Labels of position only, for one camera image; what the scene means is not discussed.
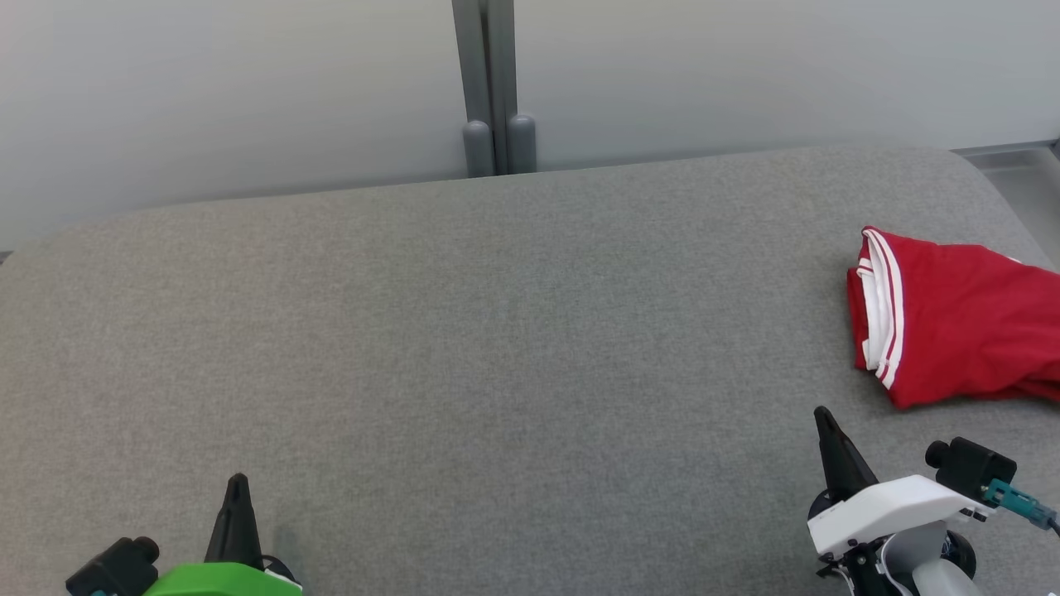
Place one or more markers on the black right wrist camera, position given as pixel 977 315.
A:
pixel 973 468

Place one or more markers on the grey metal rail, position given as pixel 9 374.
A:
pixel 1014 151

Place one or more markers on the grey vertical metal post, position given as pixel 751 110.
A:
pixel 489 58

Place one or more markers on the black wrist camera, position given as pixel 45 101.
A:
pixel 973 468
pixel 112 571

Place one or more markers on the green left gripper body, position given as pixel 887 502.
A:
pixel 224 581

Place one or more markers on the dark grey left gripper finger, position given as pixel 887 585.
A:
pixel 247 538
pixel 225 538

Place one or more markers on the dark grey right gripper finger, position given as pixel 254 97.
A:
pixel 832 463
pixel 855 473

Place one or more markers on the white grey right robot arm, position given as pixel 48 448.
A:
pixel 936 575

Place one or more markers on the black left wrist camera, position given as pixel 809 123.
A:
pixel 112 571

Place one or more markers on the red jersey with dark print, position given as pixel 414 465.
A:
pixel 969 323

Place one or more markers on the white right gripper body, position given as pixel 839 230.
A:
pixel 886 505

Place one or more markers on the grey cylinder post cap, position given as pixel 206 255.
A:
pixel 478 149
pixel 522 145

